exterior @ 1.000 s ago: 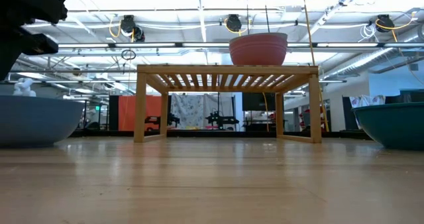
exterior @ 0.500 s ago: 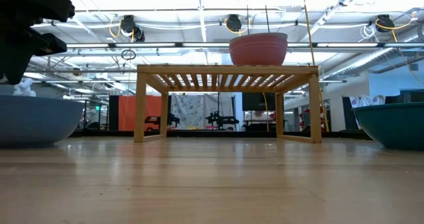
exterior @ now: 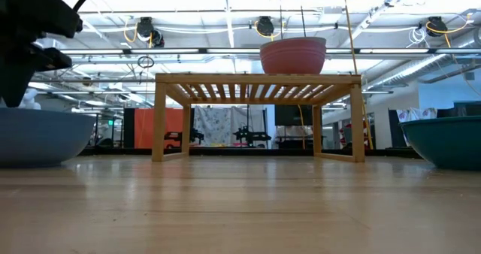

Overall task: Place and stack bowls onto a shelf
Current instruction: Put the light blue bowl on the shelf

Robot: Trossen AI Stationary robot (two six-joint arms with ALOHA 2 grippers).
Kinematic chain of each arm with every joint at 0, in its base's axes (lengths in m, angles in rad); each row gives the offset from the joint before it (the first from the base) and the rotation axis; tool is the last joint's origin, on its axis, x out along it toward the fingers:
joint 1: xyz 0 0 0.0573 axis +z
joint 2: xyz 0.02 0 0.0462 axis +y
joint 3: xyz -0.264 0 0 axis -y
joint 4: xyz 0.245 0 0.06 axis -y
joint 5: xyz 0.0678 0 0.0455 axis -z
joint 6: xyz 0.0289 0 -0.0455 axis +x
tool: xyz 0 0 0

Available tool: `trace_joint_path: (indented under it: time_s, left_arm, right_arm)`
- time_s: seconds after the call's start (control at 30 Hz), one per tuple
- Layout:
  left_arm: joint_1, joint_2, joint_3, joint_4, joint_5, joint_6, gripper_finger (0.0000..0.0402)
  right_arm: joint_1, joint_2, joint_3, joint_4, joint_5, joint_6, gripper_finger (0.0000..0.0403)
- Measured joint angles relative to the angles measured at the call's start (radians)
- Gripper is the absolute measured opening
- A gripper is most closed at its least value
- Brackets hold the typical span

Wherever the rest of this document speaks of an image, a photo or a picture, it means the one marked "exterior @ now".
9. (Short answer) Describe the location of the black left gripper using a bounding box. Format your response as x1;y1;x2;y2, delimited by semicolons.
0;0;83;108

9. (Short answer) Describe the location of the slate blue bowl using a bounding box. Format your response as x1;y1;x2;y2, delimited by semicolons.
0;107;97;168

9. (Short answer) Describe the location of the pink bowl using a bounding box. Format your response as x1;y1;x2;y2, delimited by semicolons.
259;36;327;75

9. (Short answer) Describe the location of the teal bowl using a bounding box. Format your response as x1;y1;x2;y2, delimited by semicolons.
398;115;481;171

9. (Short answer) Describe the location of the wooden slatted shelf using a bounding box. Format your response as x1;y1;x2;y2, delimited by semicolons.
151;72;366;163

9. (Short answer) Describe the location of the orange panel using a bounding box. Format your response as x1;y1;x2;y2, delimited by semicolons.
134;107;185;149

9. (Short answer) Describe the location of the white printed cloth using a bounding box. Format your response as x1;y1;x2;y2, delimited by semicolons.
193;106;264;147

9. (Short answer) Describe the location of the black monitor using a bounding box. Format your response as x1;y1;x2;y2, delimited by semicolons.
274;104;313;127

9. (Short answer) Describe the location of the flower print cloth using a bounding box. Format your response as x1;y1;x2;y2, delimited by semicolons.
396;107;439;148

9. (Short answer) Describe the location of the black cabinet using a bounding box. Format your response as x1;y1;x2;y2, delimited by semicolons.
437;100;481;118

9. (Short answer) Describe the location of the black cable loop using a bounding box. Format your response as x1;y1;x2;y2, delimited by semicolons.
137;55;155;69

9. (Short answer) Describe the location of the black ceiling cable reel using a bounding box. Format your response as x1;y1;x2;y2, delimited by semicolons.
425;16;449;38
135;16;165;48
254;16;275;38

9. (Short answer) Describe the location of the black aluminium table frame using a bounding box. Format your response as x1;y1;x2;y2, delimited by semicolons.
78;147;424;158

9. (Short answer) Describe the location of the thin yellow background cable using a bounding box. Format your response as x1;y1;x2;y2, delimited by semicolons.
298;104;306;150

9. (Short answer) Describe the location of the black hanging cable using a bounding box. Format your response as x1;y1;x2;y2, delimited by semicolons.
298;0;307;38

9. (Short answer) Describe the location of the yellow hanging cable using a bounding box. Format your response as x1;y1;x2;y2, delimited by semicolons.
341;0;374;150

